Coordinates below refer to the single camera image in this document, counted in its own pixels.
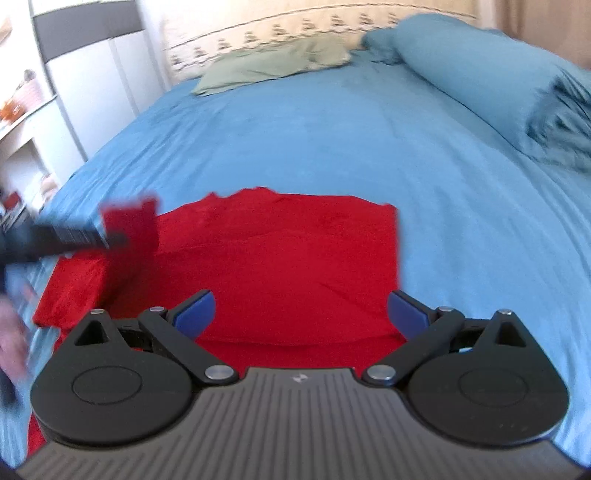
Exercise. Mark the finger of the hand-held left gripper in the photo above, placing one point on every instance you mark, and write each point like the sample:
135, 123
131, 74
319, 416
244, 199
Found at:
64, 239

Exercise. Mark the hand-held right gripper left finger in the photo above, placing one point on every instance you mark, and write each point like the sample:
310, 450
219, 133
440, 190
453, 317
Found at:
197, 314

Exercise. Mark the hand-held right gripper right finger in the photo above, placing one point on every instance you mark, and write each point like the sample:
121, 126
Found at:
405, 314

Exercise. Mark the red shirt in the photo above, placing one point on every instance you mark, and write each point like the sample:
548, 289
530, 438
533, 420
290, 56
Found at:
286, 258

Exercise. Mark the person's left hand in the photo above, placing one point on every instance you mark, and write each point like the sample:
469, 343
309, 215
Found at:
9, 341

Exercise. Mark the white shelf unit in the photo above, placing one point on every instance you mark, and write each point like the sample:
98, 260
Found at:
27, 134

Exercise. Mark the white basket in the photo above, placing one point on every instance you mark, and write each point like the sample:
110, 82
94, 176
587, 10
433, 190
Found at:
31, 91

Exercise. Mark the white and grey wardrobe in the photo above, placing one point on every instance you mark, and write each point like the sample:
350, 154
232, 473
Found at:
101, 69

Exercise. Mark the blue bed sheet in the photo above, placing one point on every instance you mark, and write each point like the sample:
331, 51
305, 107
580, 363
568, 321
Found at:
323, 138

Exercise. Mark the blue duvet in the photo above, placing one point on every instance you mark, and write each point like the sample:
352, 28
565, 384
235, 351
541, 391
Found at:
480, 78

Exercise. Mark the green pillow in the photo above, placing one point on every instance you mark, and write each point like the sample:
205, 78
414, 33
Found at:
268, 64

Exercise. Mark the patterned beige headboard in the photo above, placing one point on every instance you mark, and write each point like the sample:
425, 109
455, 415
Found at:
258, 32

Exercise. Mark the beige curtain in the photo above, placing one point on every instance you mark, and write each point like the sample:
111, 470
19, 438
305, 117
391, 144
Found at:
540, 23

